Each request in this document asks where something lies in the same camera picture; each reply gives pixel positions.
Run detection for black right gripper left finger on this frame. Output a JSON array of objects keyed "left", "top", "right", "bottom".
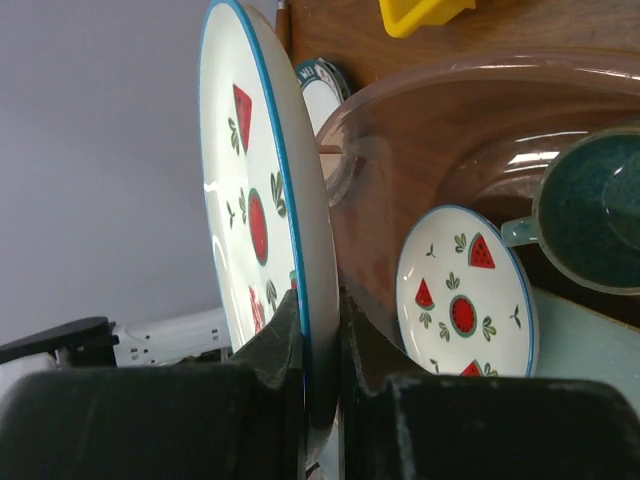
[{"left": 1, "top": 291, "right": 303, "bottom": 479}]

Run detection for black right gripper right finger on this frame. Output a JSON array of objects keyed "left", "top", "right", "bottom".
[{"left": 339, "top": 291, "right": 639, "bottom": 479}]

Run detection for watermelon plate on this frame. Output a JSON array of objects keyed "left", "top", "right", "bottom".
[
  {"left": 199, "top": 1, "right": 340, "bottom": 454},
  {"left": 396, "top": 205, "right": 539, "bottom": 377}
]

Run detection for teal glazed ceramic mug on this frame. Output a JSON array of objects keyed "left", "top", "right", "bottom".
[{"left": 501, "top": 122, "right": 639, "bottom": 296}]

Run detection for dark green lettered plate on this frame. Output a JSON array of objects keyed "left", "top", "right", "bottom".
[{"left": 295, "top": 58, "right": 352, "bottom": 135}]

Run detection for mint divided rectangular plate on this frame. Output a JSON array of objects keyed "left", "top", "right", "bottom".
[{"left": 534, "top": 288, "right": 639, "bottom": 387}]

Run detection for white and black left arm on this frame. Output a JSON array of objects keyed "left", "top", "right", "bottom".
[{"left": 1, "top": 308, "right": 231, "bottom": 367}]

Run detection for clear plastic bin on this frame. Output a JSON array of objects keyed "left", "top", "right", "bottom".
[{"left": 314, "top": 47, "right": 640, "bottom": 351}]

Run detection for yellow plastic tray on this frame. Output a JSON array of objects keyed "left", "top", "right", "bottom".
[{"left": 379, "top": 0, "right": 476, "bottom": 38}]

